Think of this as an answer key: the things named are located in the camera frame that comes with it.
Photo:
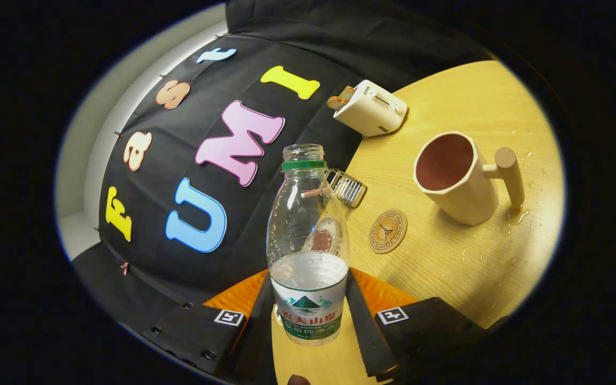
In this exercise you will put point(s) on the bread slice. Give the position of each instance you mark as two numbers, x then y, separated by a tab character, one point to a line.
347	92
336	103

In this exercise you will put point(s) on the red striped straw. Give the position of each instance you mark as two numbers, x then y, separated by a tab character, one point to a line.
313	192

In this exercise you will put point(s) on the round wooden coaster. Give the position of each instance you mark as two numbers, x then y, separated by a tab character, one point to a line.
388	231

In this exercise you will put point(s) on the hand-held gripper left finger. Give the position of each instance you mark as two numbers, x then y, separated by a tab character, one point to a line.
260	342

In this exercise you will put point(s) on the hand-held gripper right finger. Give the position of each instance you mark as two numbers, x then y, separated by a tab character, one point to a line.
364	337

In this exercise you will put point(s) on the wooden table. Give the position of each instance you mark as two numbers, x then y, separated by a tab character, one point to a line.
474	101

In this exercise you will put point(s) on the red clothespin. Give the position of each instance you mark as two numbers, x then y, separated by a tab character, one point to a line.
124	268

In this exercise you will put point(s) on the white toaster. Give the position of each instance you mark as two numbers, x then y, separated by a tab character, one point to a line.
367	109

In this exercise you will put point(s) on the black backdrop cloth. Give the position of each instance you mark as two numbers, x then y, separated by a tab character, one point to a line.
179	133

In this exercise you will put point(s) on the clear plastic juice bottle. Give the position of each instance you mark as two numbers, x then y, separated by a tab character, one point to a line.
308	299

